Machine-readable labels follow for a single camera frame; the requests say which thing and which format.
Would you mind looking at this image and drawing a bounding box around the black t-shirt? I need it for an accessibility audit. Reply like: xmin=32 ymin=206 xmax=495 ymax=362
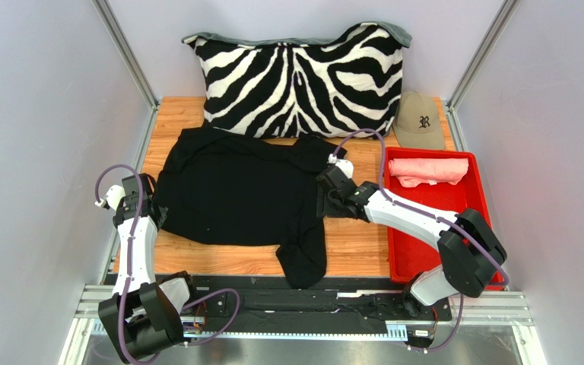
xmin=154 ymin=127 xmax=337 ymax=289

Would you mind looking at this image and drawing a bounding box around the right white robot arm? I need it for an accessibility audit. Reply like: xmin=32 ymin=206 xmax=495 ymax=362
xmin=316 ymin=164 xmax=507 ymax=309

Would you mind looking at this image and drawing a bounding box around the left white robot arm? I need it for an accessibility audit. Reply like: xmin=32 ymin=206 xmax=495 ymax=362
xmin=98 ymin=173 xmax=191 ymax=364

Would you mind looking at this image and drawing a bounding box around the rolled pink t-shirt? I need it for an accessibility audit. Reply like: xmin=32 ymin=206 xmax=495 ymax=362
xmin=388 ymin=158 xmax=469 ymax=188

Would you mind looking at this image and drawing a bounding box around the red plastic tray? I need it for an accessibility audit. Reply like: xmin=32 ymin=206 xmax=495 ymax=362
xmin=382 ymin=147 xmax=506 ymax=290

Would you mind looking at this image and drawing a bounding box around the beige baseball cap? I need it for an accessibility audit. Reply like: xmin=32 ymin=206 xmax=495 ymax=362
xmin=392 ymin=91 xmax=446 ymax=151

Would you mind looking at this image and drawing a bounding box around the zebra striped pillow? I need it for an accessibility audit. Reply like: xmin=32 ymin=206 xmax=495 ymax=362
xmin=182 ymin=21 xmax=413 ymax=138

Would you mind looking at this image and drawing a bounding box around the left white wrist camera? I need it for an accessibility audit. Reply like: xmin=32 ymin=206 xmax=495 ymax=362
xmin=95 ymin=185 xmax=125 ymax=211

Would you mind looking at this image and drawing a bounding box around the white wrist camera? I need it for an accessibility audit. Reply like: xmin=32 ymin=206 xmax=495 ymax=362
xmin=95 ymin=185 xmax=125 ymax=211
xmin=328 ymin=154 xmax=354 ymax=179

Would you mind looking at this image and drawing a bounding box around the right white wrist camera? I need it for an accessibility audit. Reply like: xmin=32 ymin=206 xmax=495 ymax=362
xmin=328 ymin=154 xmax=354 ymax=179

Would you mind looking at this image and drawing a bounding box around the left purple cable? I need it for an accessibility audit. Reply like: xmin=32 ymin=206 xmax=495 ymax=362
xmin=93 ymin=163 xmax=243 ymax=365

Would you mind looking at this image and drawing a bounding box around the purple cable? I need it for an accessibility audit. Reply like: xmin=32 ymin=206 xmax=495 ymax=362
xmin=93 ymin=163 xmax=243 ymax=365
xmin=331 ymin=128 xmax=511 ymax=354

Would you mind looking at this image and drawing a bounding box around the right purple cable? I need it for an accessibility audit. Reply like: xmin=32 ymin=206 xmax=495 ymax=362
xmin=331 ymin=128 xmax=511 ymax=354

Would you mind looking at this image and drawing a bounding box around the left aluminium frame post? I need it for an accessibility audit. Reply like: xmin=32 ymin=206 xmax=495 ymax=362
xmin=92 ymin=0 xmax=160 ymax=109

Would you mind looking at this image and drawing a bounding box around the aluminium frame post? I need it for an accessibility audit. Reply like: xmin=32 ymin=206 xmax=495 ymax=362
xmin=447 ymin=0 xmax=521 ymax=110
xmin=92 ymin=0 xmax=160 ymax=109

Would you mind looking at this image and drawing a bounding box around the right aluminium frame post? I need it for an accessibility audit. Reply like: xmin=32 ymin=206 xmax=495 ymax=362
xmin=447 ymin=0 xmax=521 ymax=110

